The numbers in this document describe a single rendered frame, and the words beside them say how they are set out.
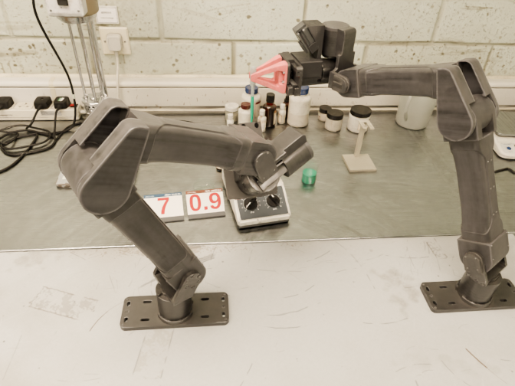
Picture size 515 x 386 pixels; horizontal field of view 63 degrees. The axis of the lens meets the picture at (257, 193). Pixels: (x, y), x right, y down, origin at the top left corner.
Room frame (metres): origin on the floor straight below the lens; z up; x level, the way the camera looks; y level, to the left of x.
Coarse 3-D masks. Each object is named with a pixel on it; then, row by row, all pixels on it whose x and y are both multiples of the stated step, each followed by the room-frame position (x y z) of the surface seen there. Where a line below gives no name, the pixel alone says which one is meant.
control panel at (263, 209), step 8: (280, 192) 0.79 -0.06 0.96; (240, 200) 0.76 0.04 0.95; (256, 200) 0.77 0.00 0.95; (264, 200) 0.77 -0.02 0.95; (280, 200) 0.78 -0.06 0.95; (240, 208) 0.74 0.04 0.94; (256, 208) 0.75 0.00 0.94; (264, 208) 0.75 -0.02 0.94; (272, 208) 0.76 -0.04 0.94; (280, 208) 0.76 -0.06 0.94; (240, 216) 0.73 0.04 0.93; (248, 216) 0.73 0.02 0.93; (256, 216) 0.73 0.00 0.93; (264, 216) 0.74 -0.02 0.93
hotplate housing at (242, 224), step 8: (224, 184) 0.87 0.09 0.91; (280, 184) 0.81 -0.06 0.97; (232, 200) 0.77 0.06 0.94; (232, 208) 0.77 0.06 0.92; (288, 208) 0.77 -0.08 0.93; (272, 216) 0.74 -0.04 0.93; (280, 216) 0.75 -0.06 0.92; (288, 216) 0.75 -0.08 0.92; (240, 224) 0.71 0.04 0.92; (248, 224) 0.72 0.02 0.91; (256, 224) 0.73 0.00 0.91; (264, 224) 0.74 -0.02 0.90
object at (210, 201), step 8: (208, 192) 0.80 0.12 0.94; (216, 192) 0.81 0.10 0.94; (192, 200) 0.78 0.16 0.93; (200, 200) 0.79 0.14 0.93; (208, 200) 0.79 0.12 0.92; (216, 200) 0.79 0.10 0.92; (192, 208) 0.77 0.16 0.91; (200, 208) 0.77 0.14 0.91; (208, 208) 0.77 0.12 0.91; (216, 208) 0.78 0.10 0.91
